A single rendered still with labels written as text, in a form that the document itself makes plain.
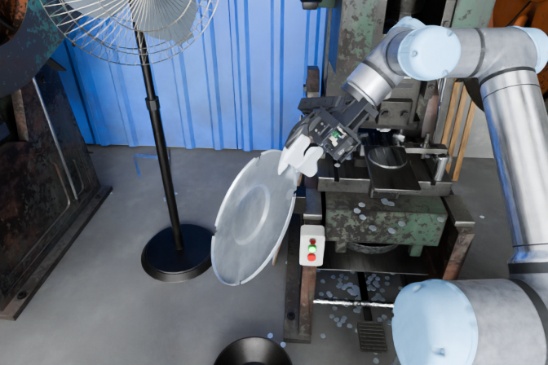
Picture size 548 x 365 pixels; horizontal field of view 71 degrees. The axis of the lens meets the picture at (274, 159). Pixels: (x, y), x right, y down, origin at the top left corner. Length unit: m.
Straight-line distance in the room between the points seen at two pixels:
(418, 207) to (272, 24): 1.46
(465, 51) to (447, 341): 0.39
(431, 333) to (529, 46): 0.43
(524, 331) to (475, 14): 0.85
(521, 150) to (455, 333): 0.26
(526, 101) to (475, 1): 0.59
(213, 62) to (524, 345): 2.23
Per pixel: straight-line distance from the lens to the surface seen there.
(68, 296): 2.06
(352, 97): 0.72
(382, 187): 1.18
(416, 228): 1.38
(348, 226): 1.33
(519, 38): 0.69
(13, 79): 1.67
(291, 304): 1.78
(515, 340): 0.54
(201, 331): 1.77
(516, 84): 0.65
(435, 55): 0.60
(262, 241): 0.73
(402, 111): 1.25
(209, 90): 2.58
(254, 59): 2.47
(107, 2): 1.32
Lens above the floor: 1.47
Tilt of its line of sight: 33 degrees down
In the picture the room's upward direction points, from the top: straight up
